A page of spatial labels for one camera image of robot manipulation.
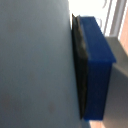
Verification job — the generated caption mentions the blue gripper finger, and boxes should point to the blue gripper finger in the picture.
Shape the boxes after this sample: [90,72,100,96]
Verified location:
[70,13,118,122]

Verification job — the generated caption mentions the blue cup with handle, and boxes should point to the blue cup with handle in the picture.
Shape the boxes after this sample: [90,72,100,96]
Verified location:
[0,0,85,128]

